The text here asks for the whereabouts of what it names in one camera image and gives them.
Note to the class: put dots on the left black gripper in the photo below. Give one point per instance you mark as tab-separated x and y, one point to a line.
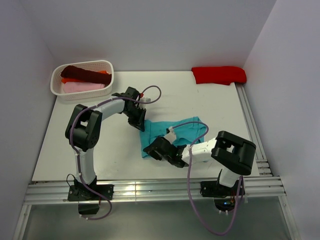
139	122

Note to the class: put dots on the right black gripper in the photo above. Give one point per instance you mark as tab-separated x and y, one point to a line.
151	151

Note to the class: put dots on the teal t shirt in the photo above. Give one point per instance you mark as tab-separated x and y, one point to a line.
185	134

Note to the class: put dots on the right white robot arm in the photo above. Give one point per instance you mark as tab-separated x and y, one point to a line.
234	153

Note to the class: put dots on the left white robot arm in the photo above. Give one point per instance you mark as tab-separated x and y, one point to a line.
84	127

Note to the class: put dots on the white plastic basket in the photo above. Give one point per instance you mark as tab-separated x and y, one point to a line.
56	85

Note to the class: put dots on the pink rolled shirt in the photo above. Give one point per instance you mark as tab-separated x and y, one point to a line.
76	87

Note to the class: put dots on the dark red rolled shirt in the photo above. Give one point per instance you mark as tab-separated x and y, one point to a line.
87	76

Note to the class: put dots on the orange rolled shirt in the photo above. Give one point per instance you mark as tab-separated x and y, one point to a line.
66	80

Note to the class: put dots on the red folded t shirt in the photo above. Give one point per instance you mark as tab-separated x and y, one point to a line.
222	75

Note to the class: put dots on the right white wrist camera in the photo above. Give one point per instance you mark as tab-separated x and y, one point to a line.
170	136

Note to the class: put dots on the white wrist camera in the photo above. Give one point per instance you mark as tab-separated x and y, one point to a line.
144	100
170	136

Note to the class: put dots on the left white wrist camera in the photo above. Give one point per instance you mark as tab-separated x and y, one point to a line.
144	100

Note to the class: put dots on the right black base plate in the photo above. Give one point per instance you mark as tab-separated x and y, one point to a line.
224	197

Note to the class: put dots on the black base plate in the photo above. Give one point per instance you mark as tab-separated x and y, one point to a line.
224	197
90	197

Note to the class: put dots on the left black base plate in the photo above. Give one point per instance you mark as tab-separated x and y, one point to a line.
90	197

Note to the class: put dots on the aluminium right side rail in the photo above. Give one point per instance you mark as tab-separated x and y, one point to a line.
260	156

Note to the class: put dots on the aluminium rail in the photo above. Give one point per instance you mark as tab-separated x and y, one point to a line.
51	193
260	156

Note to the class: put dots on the aluminium front rail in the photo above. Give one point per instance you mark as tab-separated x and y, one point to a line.
51	193

